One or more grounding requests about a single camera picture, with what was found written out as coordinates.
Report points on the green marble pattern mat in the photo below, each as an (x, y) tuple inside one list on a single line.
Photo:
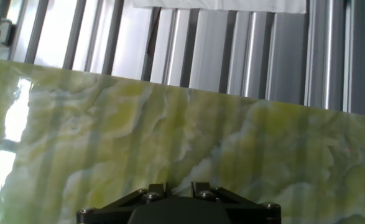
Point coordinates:
[(182, 140)]

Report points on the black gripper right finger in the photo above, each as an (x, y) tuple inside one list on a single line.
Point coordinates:
[(253, 214)]

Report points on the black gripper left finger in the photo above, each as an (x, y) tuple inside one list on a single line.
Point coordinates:
[(107, 214)]

